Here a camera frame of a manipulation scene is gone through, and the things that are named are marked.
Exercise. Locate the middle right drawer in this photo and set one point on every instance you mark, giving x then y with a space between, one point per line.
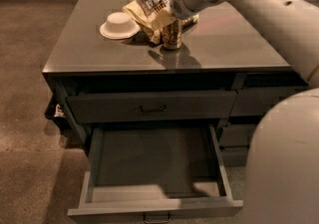
236 135

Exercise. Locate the open middle left drawer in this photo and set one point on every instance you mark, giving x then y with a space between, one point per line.
154 176

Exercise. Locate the top left drawer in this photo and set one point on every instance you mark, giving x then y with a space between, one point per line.
116 107

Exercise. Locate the grey drawer cabinet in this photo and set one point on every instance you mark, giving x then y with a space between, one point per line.
222 52

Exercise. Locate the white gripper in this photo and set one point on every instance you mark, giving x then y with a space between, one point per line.
179 8

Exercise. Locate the bottom right drawer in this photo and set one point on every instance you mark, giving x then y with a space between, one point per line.
233 157

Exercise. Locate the white upturned bowl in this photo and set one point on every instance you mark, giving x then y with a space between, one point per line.
119 25

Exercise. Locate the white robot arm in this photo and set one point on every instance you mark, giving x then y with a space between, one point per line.
282 166

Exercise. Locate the orange soda can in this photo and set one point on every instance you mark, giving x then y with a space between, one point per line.
171 35

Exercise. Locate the sea salt chip bag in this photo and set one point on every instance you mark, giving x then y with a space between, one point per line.
153 15

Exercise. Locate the black bin beside cabinet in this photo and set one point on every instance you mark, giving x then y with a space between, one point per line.
51 113

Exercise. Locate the top right drawer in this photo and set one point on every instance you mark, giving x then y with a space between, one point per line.
258 101

